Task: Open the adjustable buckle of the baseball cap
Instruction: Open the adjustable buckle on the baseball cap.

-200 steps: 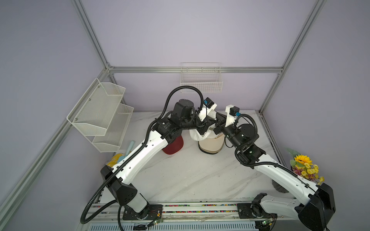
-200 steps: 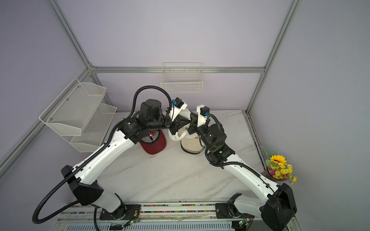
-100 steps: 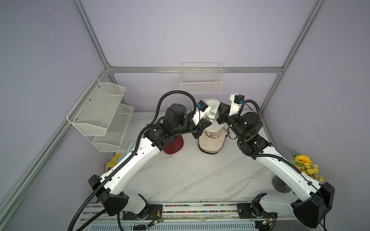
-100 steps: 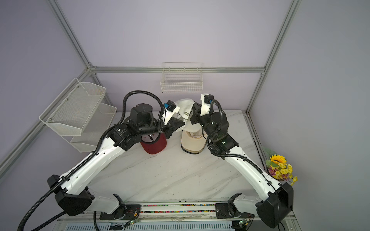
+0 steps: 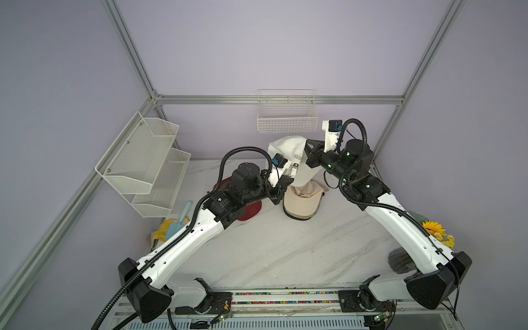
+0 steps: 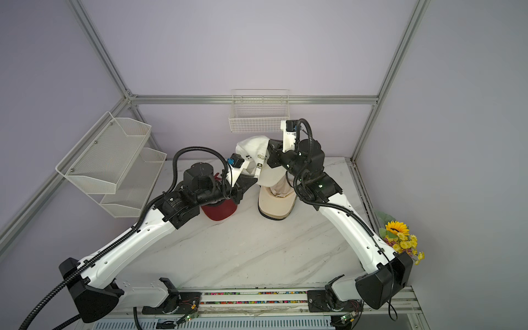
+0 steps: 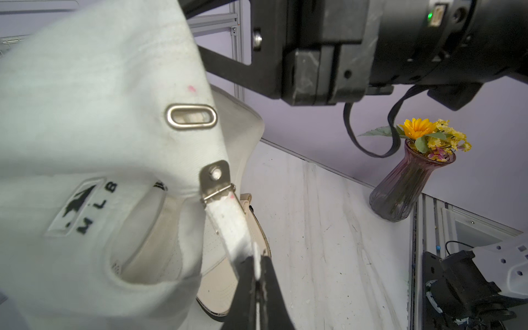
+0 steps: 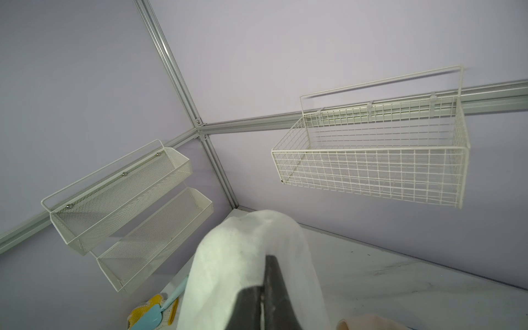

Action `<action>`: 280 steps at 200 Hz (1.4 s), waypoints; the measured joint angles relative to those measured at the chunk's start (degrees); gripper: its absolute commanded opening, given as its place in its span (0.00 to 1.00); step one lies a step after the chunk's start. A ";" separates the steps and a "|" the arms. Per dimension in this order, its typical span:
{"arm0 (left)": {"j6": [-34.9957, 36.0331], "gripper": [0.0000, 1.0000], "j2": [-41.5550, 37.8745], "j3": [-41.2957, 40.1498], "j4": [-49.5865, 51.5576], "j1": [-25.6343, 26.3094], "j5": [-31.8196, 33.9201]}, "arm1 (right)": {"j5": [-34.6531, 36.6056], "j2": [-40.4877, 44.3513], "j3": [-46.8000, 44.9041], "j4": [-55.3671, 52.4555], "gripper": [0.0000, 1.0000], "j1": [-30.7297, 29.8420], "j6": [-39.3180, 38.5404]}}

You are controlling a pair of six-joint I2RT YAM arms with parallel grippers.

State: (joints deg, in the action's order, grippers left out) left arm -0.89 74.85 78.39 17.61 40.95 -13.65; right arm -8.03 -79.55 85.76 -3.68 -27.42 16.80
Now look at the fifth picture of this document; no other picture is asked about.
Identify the white baseball cap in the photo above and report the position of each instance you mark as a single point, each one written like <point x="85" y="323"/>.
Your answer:
<point x="292" y="148"/>

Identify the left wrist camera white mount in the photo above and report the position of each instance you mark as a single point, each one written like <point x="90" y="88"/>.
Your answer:
<point x="279" y="162"/>

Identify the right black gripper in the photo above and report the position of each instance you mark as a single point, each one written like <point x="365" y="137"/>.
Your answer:
<point x="315" y="154"/>

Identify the light blue brush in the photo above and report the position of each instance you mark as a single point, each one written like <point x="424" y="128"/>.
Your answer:
<point x="175" y="227"/>

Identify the aluminium frame rails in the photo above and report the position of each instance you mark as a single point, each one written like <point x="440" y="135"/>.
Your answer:
<point x="73" y="73"/>

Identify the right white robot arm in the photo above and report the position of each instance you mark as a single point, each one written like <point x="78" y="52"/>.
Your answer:
<point x="439" y="270"/>

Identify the white mesh two-tier shelf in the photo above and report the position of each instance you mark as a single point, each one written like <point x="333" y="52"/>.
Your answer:
<point x="144" y="167"/>

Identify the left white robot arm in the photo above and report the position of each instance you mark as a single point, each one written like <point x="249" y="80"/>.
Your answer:
<point x="149" y="284"/>

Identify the dark red baseball cap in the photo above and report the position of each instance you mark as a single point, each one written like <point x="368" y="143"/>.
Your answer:
<point x="251" y="211"/>

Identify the white wire wall basket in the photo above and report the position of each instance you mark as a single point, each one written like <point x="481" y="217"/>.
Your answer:
<point x="286" y="110"/>

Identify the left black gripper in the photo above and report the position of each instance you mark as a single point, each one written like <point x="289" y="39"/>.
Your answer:
<point x="280" y="189"/>

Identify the yellow object behind arm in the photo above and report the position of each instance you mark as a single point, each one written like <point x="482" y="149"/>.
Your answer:
<point x="161" y="233"/>

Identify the sunflower bouquet in vase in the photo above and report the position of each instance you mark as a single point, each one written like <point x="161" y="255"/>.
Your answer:
<point x="400" y="261"/>

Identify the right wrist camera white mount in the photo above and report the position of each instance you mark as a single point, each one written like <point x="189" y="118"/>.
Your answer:
<point x="332" y="129"/>

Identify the beige baseball cap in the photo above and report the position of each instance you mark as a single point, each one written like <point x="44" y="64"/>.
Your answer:
<point x="302" y="203"/>

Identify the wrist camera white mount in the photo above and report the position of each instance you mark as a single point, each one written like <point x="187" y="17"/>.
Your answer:
<point x="279" y="162"/>
<point x="332" y="129"/>

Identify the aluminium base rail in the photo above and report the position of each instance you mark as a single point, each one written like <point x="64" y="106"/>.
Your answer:
<point x="319" y="308"/>

